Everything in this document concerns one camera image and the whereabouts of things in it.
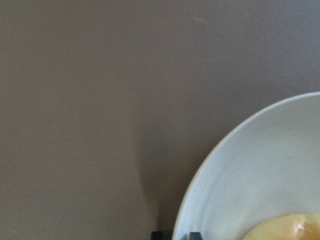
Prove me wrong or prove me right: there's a glazed yellow donut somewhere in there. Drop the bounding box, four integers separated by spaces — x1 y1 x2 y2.
244 213 320 240

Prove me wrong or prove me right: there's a white round plate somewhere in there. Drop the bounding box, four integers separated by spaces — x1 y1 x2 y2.
172 92 320 240

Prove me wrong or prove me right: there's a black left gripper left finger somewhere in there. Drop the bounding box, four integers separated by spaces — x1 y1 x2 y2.
151 231 165 240

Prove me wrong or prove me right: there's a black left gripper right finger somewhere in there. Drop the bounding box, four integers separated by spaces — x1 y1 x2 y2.
189 232 202 240

